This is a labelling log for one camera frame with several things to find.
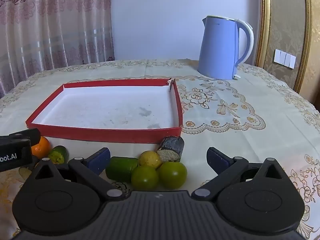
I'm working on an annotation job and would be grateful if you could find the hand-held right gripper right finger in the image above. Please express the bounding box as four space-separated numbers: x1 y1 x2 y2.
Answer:
191 147 288 202

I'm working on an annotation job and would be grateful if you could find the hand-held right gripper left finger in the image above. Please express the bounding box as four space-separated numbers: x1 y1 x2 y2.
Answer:
26 147 125 201

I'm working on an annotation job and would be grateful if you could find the orange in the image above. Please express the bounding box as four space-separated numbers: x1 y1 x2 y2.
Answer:
31 136 52 159

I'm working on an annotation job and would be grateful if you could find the large cucumber piece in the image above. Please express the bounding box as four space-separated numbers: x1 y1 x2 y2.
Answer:
105 156 139 183

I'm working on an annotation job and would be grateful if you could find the red cardboard tray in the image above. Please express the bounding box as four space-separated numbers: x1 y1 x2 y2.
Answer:
26 78 183 144

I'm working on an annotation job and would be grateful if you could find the small cucumber piece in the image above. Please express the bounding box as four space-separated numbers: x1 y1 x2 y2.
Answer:
48 145 69 165

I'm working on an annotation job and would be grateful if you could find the green tomato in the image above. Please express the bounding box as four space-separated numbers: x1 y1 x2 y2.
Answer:
131 165 160 190
157 162 188 189

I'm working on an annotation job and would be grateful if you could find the large eggplant piece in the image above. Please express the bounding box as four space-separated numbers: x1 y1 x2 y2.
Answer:
157 136 185 163

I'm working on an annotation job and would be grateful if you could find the beige floral tablecloth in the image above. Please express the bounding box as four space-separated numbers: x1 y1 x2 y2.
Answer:
0 59 320 240

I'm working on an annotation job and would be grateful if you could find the pink patterned curtain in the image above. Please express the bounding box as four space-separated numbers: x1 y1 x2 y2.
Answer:
0 0 115 98

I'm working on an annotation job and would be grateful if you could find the blue electric kettle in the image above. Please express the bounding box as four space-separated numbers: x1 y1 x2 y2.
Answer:
197 16 255 80

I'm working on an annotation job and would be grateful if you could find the white wall light switch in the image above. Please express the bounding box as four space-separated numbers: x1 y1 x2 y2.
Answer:
273 49 297 69

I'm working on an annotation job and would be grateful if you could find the gold wall moulding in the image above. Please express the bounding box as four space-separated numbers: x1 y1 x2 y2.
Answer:
294 0 320 94
254 0 273 69

